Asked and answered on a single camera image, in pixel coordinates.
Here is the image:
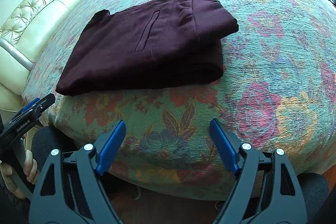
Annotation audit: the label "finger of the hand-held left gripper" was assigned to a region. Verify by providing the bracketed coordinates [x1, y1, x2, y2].
[26, 93, 56, 122]
[12, 97, 40, 119]

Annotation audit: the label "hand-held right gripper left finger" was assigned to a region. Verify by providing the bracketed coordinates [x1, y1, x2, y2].
[28, 120, 127, 224]

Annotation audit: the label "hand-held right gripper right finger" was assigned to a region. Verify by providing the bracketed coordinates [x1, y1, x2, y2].
[209, 118, 307, 224]

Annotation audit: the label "maroon pants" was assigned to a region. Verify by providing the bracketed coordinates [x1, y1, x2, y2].
[56, 0, 239, 96]

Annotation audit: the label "person's left hand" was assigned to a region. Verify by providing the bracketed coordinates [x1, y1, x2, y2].
[0, 150, 40, 199]

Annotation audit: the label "person's left leg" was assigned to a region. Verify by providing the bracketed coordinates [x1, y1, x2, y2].
[31, 126, 79, 161]

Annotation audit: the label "person's leg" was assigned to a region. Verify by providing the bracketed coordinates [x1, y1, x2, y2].
[301, 173, 330, 216]
[31, 126, 79, 161]

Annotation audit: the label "floral bedspread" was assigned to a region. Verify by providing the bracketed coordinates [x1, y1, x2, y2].
[21, 0, 336, 201]

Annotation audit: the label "person's right leg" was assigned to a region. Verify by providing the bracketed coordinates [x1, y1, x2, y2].
[301, 173, 330, 216]

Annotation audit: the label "cream tufted leather headboard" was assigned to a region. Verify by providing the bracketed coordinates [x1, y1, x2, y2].
[0, 0, 132, 114]

